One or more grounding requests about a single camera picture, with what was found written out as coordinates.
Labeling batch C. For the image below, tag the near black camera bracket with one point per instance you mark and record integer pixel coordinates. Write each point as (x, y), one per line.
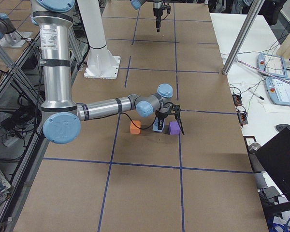
(173, 109)

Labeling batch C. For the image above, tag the lower teach pendant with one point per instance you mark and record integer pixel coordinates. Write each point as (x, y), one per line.
(278, 91)

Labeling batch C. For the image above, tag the orange foam block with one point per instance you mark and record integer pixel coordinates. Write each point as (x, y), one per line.
(135, 127)

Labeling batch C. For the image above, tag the aluminium frame post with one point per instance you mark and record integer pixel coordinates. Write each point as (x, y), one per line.
(248, 22)

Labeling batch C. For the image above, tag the orange connector box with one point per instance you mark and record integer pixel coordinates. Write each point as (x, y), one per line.
(242, 117)
(237, 99)

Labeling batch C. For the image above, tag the light blue foam block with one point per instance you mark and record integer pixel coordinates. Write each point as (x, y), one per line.
(154, 127)

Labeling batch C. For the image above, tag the purple foam block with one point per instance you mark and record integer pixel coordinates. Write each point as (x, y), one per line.
(174, 128)

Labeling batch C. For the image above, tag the teach pendant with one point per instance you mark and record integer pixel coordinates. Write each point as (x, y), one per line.
(278, 91)
(272, 64)

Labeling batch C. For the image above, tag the upper orange connector box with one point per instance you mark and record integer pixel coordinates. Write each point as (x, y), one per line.
(237, 99)

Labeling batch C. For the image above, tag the far black camera bracket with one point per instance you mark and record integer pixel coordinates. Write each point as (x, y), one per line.
(166, 7)

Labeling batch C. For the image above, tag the upper teach pendant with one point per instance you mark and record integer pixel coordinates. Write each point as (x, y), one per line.
(272, 64)

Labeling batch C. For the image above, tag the black camera bracket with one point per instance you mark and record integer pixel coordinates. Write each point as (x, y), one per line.
(166, 7)
(173, 109)

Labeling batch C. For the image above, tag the black laptop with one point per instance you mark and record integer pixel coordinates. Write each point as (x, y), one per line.
(274, 156)

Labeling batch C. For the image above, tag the silver metal cylinder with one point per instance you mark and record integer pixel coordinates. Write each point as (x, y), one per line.
(253, 147)

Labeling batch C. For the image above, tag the lower orange connector box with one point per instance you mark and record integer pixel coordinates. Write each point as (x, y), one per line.
(242, 117)

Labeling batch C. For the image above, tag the white pedestal column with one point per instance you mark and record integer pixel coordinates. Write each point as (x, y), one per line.
(100, 63)

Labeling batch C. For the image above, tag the long metal rod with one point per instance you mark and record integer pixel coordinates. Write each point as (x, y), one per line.
(263, 72)

